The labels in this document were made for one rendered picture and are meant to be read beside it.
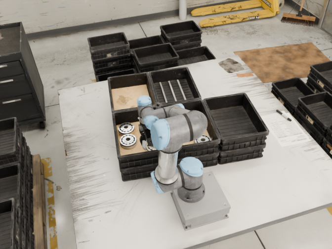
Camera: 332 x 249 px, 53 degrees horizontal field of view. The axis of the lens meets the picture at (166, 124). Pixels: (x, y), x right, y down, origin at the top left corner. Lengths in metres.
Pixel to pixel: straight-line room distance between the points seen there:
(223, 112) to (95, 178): 0.94
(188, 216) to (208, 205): 0.13
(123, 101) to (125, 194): 0.72
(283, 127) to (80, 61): 2.91
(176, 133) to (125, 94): 1.22
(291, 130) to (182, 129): 1.28
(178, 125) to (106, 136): 1.12
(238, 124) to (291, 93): 1.39
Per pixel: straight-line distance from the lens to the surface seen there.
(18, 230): 2.30
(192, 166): 1.68
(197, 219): 1.81
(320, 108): 3.25
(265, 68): 4.33
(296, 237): 2.78
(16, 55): 3.12
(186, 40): 3.74
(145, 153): 1.89
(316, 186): 2.17
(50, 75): 4.40
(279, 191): 2.08
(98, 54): 3.56
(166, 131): 1.28
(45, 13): 5.18
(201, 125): 1.33
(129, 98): 2.43
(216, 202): 1.84
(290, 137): 2.41
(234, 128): 2.19
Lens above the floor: 2.32
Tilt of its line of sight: 43 degrees down
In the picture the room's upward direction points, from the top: 2 degrees counter-clockwise
